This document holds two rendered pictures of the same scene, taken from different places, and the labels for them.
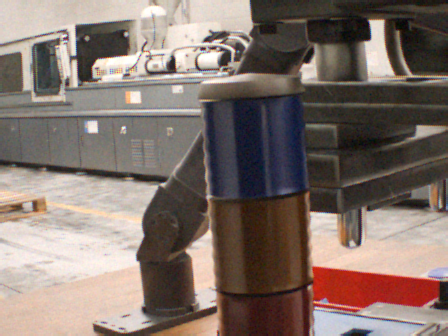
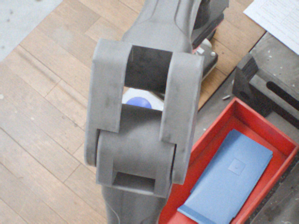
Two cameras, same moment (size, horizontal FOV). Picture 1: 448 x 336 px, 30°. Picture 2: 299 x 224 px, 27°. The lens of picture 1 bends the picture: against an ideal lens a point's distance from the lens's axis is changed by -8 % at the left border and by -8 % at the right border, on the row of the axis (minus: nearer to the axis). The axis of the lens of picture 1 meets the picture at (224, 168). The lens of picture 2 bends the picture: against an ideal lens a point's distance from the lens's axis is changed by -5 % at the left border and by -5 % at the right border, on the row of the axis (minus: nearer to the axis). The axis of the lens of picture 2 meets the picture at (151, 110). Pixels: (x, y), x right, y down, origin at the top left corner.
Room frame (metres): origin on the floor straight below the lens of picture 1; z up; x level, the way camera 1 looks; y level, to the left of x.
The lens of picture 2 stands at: (0.94, 0.12, 1.78)
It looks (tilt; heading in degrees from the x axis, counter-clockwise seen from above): 67 degrees down; 269
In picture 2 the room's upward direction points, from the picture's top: 5 degrees counter-clockwise
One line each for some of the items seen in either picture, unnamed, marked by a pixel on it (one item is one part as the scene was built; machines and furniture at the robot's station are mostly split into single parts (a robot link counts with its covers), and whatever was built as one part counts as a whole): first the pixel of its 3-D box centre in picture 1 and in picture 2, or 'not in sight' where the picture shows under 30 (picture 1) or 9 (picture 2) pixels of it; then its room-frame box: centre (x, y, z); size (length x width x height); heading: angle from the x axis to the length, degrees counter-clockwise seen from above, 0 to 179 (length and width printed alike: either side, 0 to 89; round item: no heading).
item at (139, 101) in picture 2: (442, 277); (138, 111); (0.95, -0.25, 0.93); 0.04 x 0.04 x 0.02
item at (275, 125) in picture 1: (254, 142); not in sight; (0.32, -0.01, 1.17); 0.04 x 0.04 x 0.03
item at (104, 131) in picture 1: (99, 125); not in sight; (9.86, 1.36, 0.49); 5.51 x 1.02 x 0.97; 41
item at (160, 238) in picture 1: (170, 231); not in sight; (1.00, 0.07, 1.00); 0.09 x 0.06 x 0.06; 162
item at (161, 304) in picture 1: (168, 285); not in sight; (1.00, 0.08, 0.94); 0.20 x 0.07 x 0.08; 134
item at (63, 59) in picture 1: (65, 61); not in sight; (9.39, 1.65, 1.27); 0.23 x 0.18 x 0.38; 131
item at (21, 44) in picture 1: (43, 67); not in sight; (10.81, 2.20, 1.24); 2.95 x 0.98 x 0.90; 41
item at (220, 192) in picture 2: not in sight; (227, 180); (0.84, -0.14, 0.92); 0.15 x 0.07 x 0.03; 51
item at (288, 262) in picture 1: (261, 237); not in sight; (0.32, -0.01, 1.14); 0.04 x 0.04 x 0.03
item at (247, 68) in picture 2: not in sight; (257, 85); (0.78, -0.26, 0.95); 0.06 x 0.03 x 0.09; 134
